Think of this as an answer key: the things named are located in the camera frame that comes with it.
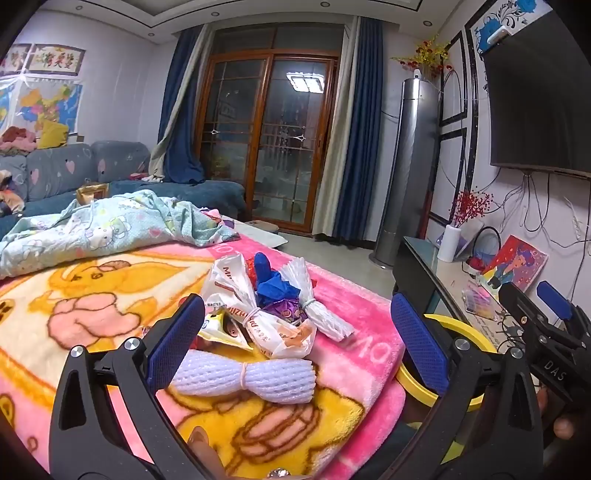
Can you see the light blue printed quilt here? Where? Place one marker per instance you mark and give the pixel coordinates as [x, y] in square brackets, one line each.
[115, 230]

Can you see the silver tower air conditioner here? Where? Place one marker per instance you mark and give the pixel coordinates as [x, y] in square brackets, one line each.
[406, 175]

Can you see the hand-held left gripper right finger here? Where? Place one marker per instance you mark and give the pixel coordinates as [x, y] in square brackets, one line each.
[420, 341]

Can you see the white power strip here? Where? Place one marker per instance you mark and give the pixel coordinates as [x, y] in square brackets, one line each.
[575, 221]

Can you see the yellow and red flower decoration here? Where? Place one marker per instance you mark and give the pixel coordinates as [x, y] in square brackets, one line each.
[429, 55]

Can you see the crumpled clothes on sofa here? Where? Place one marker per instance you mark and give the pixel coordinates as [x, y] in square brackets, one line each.
[9, 194]

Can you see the yellow snack packet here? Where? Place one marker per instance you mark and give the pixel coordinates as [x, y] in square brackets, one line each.
[217, 323]

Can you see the wall map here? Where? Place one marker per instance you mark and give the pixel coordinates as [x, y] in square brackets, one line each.
[41, 106]

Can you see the blue and beige curtain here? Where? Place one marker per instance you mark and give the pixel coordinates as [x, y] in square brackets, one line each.
[182, 115]
[360, 138]

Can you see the blue flower wall sticker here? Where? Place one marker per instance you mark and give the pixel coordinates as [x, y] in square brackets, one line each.
[503, 23]

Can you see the black glass television stand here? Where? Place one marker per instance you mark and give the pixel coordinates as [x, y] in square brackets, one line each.
[415, 263]

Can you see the person's right hand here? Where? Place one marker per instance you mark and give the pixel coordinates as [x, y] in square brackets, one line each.
[563, 427]

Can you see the pile of clothes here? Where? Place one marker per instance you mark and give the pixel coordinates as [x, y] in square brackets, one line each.
[16, 138]

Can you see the blue sofa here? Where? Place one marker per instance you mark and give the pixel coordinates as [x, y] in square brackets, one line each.
[60, 170]

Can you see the gold box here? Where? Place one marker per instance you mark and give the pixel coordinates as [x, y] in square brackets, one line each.
[92, 191]

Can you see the white foam net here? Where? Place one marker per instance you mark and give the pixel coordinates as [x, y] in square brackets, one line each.
[277, 376]
[323, 318]

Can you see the wooden framed glass door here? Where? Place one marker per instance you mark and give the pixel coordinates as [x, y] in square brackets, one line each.
[268, 138]

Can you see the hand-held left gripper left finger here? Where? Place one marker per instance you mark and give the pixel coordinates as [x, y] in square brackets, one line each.
[178, 341]

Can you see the pink printed blanket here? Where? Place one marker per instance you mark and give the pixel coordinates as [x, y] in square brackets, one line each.
[69, 286]

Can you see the person's left hand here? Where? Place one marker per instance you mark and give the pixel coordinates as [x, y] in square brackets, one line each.
[201, 445]

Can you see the black television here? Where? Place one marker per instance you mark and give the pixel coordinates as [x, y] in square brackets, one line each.
[540, 101]

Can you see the white floor mat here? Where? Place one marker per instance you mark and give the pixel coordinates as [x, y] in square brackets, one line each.
[272, 240]

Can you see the pink cloth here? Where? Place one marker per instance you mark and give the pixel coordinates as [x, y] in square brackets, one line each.
[145, 176]

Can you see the colourful cartoon picture book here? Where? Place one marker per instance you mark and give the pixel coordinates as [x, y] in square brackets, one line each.
[515, 265]

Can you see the blue plastic bag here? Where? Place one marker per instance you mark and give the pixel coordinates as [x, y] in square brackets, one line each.
[272, 286]

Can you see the colourful paint set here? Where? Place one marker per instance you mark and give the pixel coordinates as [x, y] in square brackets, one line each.
[478, 297]

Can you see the white orange-print plastic bag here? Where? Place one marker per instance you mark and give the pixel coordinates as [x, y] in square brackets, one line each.
[226, 286]

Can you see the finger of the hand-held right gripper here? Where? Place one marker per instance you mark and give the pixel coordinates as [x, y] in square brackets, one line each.
[554, 300]
[521, 307]

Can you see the yellow round bin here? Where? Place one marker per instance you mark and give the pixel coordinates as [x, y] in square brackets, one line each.
[413, 385]

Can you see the framed calligraphy poster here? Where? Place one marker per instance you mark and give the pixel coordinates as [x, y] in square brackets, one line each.
[53, 59]

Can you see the purple wrapper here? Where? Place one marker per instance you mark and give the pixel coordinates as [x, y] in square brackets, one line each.
[286, 311]

